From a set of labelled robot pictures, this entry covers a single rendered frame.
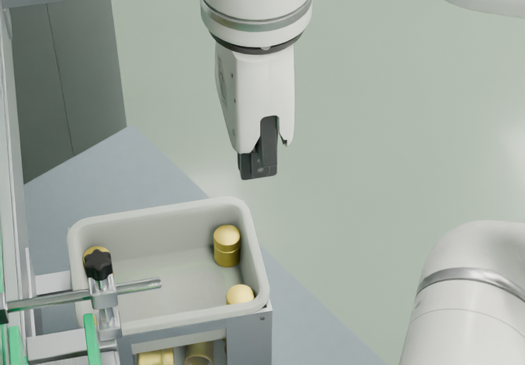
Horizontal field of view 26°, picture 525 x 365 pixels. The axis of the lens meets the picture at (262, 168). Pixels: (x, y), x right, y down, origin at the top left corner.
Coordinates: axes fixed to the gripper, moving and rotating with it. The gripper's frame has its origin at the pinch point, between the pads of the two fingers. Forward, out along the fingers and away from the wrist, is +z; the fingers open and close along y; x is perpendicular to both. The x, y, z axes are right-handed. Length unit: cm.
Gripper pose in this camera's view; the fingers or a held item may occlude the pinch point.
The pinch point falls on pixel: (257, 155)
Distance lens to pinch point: 97.5
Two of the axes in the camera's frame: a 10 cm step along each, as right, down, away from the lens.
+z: 0.0, 6.7, 7.4
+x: 9.8, -1.5, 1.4
